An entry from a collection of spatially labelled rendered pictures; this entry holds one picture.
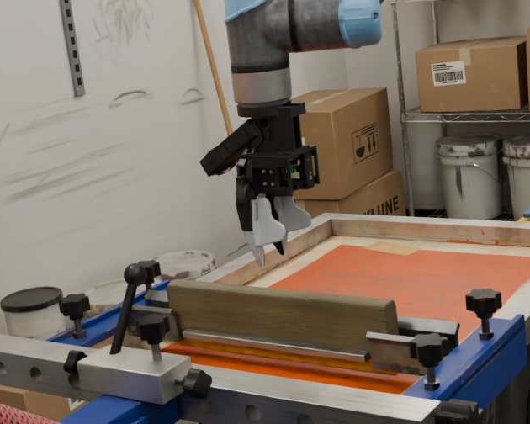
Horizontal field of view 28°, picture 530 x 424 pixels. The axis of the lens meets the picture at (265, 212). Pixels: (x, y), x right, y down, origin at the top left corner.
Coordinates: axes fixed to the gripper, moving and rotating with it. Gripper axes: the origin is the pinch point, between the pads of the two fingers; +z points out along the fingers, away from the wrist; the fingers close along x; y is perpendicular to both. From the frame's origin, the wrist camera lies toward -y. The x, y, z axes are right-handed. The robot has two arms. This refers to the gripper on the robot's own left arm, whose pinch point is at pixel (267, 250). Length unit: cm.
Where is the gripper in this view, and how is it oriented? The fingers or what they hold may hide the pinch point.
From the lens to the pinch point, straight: 141.4
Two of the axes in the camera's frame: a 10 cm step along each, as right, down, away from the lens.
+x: 5.5, -2.6, 8.0
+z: 1.1, 9.6, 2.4
